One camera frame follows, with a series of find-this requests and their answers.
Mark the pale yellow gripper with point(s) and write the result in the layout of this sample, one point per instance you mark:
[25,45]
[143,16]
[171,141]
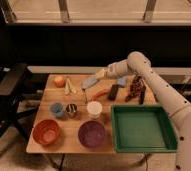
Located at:
[101,74]

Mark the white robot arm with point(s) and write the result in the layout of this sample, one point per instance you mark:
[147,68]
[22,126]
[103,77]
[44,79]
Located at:
[175,105]

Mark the purple bowl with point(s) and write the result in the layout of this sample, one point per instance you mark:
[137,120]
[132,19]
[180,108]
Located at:
[92,134]

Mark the orange bowl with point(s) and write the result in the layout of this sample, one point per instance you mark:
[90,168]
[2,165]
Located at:
[46,132]

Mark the orange carrot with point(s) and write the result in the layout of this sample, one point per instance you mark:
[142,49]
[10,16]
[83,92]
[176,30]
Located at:
[100,93]

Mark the black rectangular block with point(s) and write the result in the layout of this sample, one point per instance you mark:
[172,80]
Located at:
[113,92]

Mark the blue sponge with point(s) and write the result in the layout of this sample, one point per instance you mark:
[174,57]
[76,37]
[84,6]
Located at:
[121,82]

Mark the small dark spoon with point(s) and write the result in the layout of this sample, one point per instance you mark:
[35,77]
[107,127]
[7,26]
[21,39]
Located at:
[85,96]

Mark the dark red grapes bunch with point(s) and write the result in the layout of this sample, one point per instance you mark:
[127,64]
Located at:
[136,88]

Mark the white cup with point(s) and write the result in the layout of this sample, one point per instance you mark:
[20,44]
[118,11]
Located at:
[94,109]

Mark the peeled banana toy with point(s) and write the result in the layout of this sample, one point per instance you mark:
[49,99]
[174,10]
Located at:
[69,87]

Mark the dark marker pen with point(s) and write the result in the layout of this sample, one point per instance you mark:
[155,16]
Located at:
[142,95]

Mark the red apple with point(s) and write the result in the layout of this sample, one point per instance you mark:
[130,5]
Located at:
[59,81]

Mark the striped metal cup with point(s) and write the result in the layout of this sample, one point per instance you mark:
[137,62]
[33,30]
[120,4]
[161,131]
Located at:
[71,110]

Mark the blue cup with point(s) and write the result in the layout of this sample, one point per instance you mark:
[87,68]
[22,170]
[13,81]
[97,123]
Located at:
[57,110]

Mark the green plastic tray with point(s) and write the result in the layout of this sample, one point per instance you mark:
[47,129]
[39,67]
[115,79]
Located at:
[142,129]

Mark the black office chair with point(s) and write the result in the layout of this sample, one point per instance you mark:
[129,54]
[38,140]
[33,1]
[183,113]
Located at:
[11,85]

